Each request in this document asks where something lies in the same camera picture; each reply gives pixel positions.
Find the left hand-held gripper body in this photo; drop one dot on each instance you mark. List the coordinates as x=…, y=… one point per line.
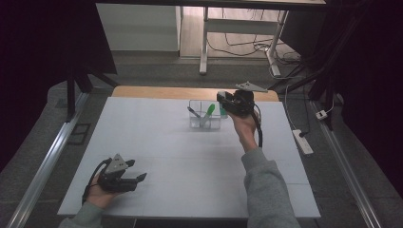
x=115, y=182

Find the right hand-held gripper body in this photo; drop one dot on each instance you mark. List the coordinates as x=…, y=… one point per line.
x=242, y=101

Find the green marker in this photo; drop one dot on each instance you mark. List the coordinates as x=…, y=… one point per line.
x=208, y=114

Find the clear plastic organizer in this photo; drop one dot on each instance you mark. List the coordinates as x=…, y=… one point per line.
x=204, y=122

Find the person's left hand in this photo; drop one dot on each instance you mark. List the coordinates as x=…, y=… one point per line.
x=99, y=198

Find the person's right hand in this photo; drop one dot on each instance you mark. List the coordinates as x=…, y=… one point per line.
x=245, y=129

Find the white table cover sheet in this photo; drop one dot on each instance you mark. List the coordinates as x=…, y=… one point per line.
x=177, y=158

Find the white power strip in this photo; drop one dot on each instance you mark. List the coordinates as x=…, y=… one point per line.
x=302, y=142

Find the white plug adapter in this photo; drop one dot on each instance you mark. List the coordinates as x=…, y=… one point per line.
x=321, y=114

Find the black metal stand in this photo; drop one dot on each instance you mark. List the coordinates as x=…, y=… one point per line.
x=328, y=82
x=71, y=95

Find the dark curtain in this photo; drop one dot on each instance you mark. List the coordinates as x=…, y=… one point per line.
x=374, y=79
x=38, y=63

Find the black floor hatch frame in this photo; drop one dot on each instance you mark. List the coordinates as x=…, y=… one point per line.
x=79, y=134

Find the aluminium floor rail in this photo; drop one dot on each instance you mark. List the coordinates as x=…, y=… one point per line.
x=47, y=164
x=345, y=171

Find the white desk frame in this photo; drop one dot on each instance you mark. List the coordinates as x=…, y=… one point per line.
x=240, y=26

